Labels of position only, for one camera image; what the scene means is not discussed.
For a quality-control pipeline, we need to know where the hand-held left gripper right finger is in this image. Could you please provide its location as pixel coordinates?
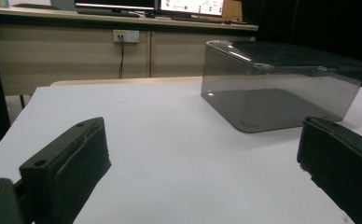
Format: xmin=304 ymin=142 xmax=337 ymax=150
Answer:
xmin=296 ymin=116 xmax=362 ymax=224

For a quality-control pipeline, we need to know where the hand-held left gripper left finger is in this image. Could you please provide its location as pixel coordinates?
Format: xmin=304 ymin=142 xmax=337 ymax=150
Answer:
xmin=19 ymin=117 xmax=112 ymax=224

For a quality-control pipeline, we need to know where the transparent grey plastic box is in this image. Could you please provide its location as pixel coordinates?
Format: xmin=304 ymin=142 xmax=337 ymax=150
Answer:
xmin=201 ymin=41 xmax=362 ymax=134

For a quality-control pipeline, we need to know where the transparent grey box lid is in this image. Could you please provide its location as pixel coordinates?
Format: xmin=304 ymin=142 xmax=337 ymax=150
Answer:
xmin=205 ymin=39 xmax=362 ymax=75

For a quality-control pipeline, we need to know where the beige wooden desk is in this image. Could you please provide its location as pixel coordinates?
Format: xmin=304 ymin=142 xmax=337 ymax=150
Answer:
xmin=0 ymin=6 xmax=259 ymax=110

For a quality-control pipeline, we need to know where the black keyboard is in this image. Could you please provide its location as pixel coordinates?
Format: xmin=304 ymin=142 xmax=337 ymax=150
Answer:
xmin=170 ymin=15 xmax=230 ymax=24
xmin=77 ymin=8 xmax=141 ymax=19

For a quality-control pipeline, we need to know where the dark computer monitor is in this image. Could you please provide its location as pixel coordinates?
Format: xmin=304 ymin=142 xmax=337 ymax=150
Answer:
xmin=74 ymin=0 xmax=156 ymax=12

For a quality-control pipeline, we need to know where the brown cardboard box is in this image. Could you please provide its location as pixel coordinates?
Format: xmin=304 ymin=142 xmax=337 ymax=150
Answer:
xmin=222 ymin=0 xmax=244 ymax=22

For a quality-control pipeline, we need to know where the lit computer monitor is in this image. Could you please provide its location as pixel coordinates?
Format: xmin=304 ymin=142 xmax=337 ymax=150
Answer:
xmin=159 ymin=0 xmax=225 ymax=17

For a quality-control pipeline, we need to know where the black power cable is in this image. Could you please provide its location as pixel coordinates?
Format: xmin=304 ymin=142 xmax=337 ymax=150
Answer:
xmin=118 ymin=35 xmax=126 ymax=79

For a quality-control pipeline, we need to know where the white wall socket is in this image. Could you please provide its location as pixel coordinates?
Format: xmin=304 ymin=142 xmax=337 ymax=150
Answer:
xmin=113 ymin=29 xmax=140 ymax=44

